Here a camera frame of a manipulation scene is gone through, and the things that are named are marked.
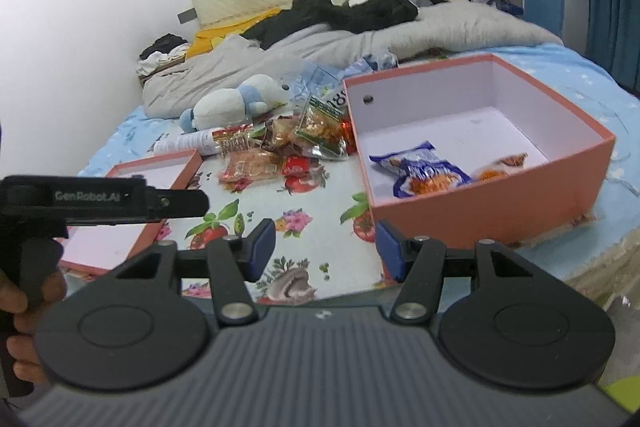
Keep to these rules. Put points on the pink box lid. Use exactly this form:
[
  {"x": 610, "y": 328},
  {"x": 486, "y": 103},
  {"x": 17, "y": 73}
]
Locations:
[{"x": 110, "y": 237}]

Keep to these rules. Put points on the pile of black white clothes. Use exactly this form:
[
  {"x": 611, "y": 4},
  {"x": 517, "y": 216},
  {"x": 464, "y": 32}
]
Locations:
[{"x": 160, "y": 54}]

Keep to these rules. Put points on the pink cardboard box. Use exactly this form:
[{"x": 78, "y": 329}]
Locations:
[{"x": 475, "y": 212}]

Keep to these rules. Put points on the green label clear snack packet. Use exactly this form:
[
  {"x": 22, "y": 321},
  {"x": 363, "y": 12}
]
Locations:
[{"x": 320, "y": 127}]

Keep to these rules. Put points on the grey wall switch panel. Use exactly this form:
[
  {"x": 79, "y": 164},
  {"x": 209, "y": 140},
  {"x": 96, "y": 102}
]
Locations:
[{"x": 187, "y": 15}]

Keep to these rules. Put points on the white bag with black print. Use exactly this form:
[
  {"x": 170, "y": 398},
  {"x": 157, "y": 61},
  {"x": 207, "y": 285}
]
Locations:
[{"x": 336, "y": 99}]

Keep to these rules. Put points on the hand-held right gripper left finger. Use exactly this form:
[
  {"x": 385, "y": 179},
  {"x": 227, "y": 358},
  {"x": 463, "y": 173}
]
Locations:
[{"x": 265, "y": 241}]

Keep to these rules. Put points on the white and blue plush toy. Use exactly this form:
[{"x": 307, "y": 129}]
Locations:
[{"x": 225, "y": 104}]

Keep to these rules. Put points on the red label cake snack packet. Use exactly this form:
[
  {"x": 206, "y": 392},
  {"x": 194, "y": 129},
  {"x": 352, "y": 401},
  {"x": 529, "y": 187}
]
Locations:
[{"x": 250, "y": 168}]

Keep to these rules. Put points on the blue curtain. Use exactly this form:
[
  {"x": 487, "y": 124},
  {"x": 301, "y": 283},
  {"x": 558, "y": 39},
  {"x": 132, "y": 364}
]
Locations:
[{"x": 615, "y": 22}]

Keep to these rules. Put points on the clear bluish plastic bag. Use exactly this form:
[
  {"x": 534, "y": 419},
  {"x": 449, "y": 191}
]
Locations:
[{"x": 315, "y": 77}]

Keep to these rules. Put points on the grey blanket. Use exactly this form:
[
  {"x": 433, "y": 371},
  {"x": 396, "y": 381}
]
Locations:
[{"x": 450, "y": 27}]

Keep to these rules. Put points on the blue snack packet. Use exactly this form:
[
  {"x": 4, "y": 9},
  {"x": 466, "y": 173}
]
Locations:
[{"x": 425, "y": 172}]

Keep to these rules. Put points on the black clothing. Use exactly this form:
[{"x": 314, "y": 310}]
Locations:
[{"x": 310, "y": 14}]

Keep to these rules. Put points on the white plastic bottle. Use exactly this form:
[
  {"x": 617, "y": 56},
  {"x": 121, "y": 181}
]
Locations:
[{"x": 185, "y": 142}]

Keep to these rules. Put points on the person's left hand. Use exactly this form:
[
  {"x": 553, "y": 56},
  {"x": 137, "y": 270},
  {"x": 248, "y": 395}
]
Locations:
[{"x": 25, "y": 357}]

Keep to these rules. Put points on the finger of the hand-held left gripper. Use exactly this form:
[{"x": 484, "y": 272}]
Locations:
[{"x": 185, "y": 204}]

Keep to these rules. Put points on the floral plastic sheet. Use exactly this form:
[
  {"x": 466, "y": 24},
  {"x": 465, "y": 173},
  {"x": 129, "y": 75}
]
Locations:
[{"x": 320, "y": 207}]

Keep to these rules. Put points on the yellow cloth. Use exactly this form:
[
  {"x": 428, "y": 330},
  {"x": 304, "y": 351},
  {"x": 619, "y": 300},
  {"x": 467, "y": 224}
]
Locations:
[{"x": 210, "y": 42}]

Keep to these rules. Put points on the crumpled blue plastic bag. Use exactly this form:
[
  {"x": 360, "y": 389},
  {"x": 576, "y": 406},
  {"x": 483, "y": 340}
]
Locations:
[{"x": 372, "y": 62}]

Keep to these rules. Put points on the cream bed skirt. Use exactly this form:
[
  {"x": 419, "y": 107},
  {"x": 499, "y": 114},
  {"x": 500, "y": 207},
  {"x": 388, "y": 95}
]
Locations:
[{"x": 600, "y": 267}]

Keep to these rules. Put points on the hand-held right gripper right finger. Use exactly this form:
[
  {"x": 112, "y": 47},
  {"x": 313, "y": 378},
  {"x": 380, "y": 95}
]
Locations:
[{"x": 387, "y": 248}]

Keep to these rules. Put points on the lime green item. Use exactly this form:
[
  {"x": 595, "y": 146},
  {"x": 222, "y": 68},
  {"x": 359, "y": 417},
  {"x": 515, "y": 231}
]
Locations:
[{"x": 622, "y": 394}]

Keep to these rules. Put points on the orange snack packet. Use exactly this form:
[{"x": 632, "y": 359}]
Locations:
[{"x": 500, "y": 169}]

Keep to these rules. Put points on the dark red foil snack packet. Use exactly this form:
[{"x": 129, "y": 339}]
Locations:
[{"x": 282, "y": 132}]

